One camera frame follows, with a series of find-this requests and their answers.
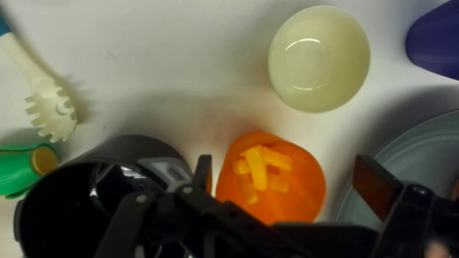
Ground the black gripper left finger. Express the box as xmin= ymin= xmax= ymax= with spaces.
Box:
xmin=91 ymin=153 xmax=306 ymax=258

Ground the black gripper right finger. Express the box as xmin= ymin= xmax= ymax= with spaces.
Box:
xmin=352 ymin=154 xmax=459 ymax=258

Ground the orange plastic cup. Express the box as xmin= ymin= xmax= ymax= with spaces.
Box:
xmin=215 ymin=131 xmax=326 ymax=224

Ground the grey plate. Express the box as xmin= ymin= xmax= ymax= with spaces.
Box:
xmin=332 ymin=110 xmax=459 ymax=230

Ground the black toy pot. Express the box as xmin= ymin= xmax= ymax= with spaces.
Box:
xmin=14 ymin=134 xmax=192 ymax=258

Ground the blue plastic cup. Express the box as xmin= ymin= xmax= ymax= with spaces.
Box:
xmin=404 ymin=0 xmax=459 ymax=80

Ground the green toy corn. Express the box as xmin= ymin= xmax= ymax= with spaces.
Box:
xmin=0 ymin=143 xmax=58 ymax=199

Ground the cream bowl centre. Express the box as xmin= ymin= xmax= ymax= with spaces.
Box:
xmin=268 ymin=5 xmax=369 ymax=113

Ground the teal handled pasta spoon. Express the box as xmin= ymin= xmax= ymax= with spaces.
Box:
xmin=0 ymin=15 xmax=77 ymax=143

